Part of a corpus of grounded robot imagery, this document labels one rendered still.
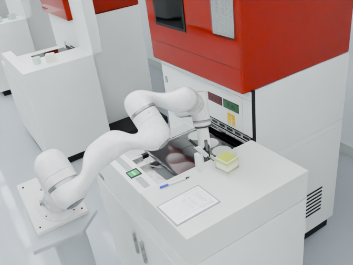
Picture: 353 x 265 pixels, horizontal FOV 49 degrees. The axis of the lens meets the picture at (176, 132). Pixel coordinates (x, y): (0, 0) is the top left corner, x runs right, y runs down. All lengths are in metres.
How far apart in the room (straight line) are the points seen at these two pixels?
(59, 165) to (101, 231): 1.61
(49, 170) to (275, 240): 0.99
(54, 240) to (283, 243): 1.00
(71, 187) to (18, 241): 1.82
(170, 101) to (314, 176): 1.32
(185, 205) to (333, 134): 1.19
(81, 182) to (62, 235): 0.44
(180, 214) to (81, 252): 0.63
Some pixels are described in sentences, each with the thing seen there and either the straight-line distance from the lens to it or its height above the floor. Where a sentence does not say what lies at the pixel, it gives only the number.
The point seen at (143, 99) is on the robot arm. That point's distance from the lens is 1.40.
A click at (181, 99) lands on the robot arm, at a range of 1.41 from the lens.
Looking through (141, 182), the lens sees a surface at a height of 0.96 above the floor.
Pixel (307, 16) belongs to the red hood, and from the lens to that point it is 1.99.
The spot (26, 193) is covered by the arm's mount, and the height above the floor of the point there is 0.97.
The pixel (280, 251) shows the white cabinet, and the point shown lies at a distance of 1.90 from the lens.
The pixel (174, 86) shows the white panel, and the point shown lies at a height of 1.05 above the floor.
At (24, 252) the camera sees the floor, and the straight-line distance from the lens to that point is 3.11.
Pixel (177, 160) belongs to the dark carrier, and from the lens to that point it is 1.96.
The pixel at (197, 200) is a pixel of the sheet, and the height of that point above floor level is 0.97.
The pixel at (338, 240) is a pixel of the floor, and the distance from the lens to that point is 2.85.
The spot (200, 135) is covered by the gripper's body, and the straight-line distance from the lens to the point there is 1.79.
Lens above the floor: 1.97
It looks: 29 degrees down
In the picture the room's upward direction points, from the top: 8 degrees counter-clockwise
